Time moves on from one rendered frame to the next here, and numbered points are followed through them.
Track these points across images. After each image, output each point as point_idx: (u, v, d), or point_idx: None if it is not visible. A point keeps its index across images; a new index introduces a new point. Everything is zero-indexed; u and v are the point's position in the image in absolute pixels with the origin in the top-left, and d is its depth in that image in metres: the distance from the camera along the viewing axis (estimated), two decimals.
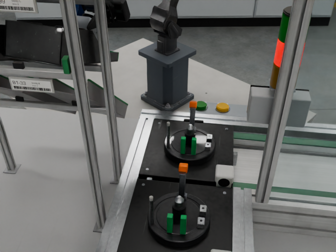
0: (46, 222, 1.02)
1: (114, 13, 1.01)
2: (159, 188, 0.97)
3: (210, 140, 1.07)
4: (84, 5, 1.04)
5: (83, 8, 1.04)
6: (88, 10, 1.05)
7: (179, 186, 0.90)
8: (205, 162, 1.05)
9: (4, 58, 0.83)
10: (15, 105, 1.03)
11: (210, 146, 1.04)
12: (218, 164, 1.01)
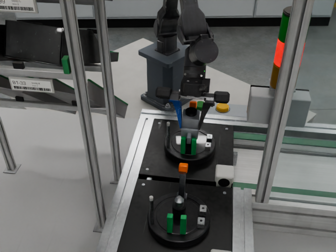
0: (46, 222, 1.02)
1: (215, 101, 1.02)
2: (159, 188, 0.97)
3: (210, 140, 1.07)
4: (180, 96, 1.02)
5: (180, 98, 1.02)
6: (183, 95, 1.03)
7: (179, 186, 0.90)
8: (205, 162, 1.05)
9: (4, 58, 0.83)
10: (15, 105, 1.03)
11: (210, 146, 1.04)
12: (218, 164, 1.01)
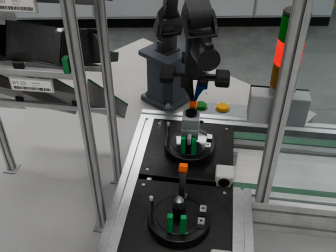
0: (46, 222, 1.02)
1: (180, 80, 1.07)
2: (159, 188, 0.97)
3: (210, 140, 1.07)
4: None
5: (197, 80, 1.07)
6: (212, 80, 1.05)
7: (179, 186, 0.90)
8: (205, 162, 1.05)
9: (4, 58, 0.83)
10: (15, 105, 1.03)
11: (210, 146, 1.04)
12: (218, 164, 1.01)
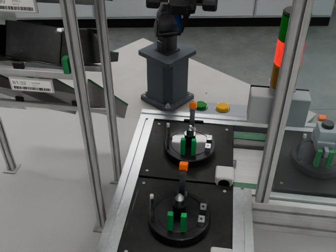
0: (46, 222, 1.02)
1: (196, 5, 1.06)
2: (172, 126, 1.17)
3: None
4: None
5: None
6: None
7: (190, 120, 1.10)
8: None
9: (4, 58, 0.83)
10: (15, 105, 1.03)
11: None
12: None
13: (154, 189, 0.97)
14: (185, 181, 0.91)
